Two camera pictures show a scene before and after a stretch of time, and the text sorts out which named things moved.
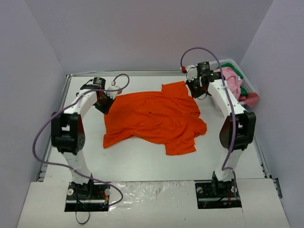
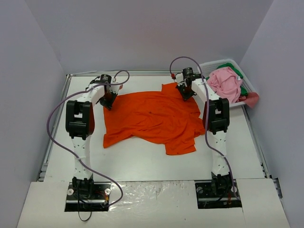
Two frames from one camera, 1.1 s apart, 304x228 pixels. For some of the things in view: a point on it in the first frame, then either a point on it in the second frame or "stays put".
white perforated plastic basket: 248,85 stays put
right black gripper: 194,89 to 185,90
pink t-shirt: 233,81 stays put
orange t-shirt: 169,116 stays put
